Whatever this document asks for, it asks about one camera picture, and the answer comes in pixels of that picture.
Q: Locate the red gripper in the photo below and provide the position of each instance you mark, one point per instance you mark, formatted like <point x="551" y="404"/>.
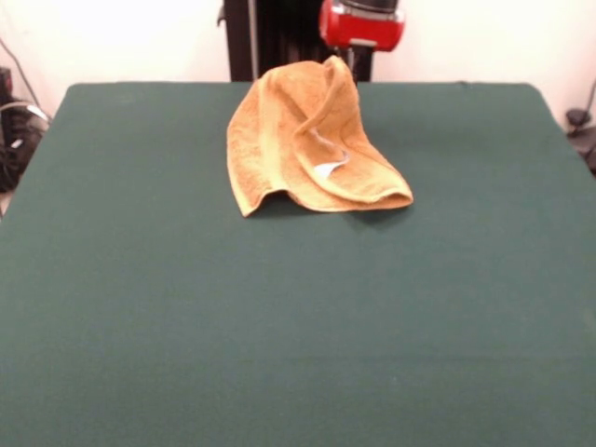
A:
<point x="363" y="30"/>

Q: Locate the tan terry towel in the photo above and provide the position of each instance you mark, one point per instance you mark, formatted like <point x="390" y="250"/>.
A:
<point x="279" y="153"/>

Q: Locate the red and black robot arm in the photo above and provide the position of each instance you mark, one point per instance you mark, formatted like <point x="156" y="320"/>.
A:
<point x="372" y="4"/>

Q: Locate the black floor equipment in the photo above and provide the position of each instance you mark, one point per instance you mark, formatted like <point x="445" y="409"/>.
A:
<point x="18" y="153"/>
<point x="577" y="116"/>

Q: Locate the dark green table cloth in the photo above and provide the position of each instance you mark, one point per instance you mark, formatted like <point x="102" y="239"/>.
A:
<point x="139" y="279"/>

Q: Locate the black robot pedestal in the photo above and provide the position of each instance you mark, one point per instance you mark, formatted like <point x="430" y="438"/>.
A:
<point x="242" y="46"/>

